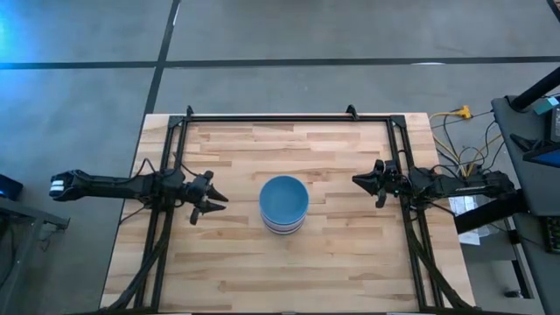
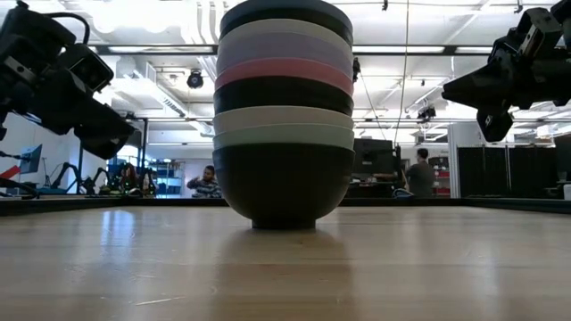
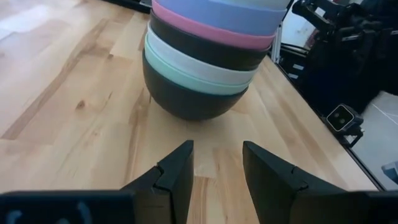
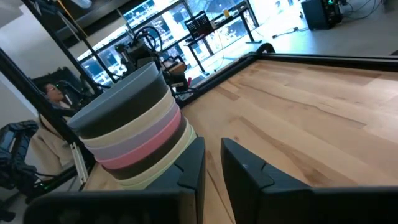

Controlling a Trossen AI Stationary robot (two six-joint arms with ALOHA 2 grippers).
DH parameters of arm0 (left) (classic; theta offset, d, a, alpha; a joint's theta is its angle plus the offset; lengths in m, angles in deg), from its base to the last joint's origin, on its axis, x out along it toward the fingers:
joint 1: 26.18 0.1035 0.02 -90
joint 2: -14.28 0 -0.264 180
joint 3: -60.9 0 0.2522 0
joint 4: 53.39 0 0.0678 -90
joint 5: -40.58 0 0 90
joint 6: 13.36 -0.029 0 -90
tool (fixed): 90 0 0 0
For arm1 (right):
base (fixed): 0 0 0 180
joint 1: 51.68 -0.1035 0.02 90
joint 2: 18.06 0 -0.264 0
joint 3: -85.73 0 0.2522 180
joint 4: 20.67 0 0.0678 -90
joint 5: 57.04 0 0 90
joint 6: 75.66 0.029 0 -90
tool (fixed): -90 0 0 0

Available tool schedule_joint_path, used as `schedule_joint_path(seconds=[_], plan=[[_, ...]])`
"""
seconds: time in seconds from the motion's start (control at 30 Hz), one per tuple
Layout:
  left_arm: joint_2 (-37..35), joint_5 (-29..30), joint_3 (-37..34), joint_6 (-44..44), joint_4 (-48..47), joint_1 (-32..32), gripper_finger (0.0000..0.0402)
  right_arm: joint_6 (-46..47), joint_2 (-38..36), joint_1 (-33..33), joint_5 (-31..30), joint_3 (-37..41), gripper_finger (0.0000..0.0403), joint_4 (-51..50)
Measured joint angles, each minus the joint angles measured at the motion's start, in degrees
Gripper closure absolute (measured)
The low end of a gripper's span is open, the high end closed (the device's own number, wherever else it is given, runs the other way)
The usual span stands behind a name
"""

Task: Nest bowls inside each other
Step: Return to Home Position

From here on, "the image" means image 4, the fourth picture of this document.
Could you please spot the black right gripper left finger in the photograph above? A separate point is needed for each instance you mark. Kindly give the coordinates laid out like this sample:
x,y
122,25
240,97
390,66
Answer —
x,y
189,174

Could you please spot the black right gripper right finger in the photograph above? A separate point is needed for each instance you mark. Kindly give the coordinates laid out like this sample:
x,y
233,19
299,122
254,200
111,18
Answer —
x,y
248,186

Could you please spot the dark brown bowl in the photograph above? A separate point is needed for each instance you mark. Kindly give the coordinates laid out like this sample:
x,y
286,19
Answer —
x,y
149,161

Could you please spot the pink bowl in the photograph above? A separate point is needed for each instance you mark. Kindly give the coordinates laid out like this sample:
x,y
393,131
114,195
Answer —
x,y
146,152

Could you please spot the blue-grey bowl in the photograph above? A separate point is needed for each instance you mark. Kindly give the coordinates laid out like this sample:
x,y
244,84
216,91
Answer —
x,y
115,93

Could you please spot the cream bowl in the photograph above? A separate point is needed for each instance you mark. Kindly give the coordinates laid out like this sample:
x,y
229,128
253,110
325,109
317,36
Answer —
x,y
133,129

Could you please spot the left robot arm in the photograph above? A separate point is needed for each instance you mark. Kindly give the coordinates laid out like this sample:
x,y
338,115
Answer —
x,y
140,53

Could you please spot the large glass window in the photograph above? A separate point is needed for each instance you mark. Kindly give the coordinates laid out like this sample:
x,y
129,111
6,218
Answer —
x,y
174,28

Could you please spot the black mesh crate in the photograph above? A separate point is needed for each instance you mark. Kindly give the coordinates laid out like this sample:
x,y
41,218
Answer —
x,y
199,25

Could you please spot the yellow cup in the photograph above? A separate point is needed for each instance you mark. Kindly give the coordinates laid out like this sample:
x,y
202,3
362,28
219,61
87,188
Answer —
x,y
226,13

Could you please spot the black-legged office desk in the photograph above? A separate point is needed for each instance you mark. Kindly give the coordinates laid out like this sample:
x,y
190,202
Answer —
x,y
247,29

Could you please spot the seated person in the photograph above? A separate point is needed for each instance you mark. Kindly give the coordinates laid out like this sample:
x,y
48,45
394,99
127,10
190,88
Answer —
x,y
53,146

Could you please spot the black computer tower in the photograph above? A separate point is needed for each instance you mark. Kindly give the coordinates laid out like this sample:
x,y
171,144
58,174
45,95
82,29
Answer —
x,y
320,14

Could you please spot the black padded chair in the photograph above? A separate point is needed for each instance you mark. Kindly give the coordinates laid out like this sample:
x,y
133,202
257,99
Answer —
x,y
15,149

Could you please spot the black rig frame beam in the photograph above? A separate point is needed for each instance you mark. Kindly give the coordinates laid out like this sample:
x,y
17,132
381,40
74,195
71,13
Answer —
x,y
34,96
93,59
56,182

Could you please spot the white metal bracket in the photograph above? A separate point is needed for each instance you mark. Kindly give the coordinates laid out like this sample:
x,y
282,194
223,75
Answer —
x,y
79,165

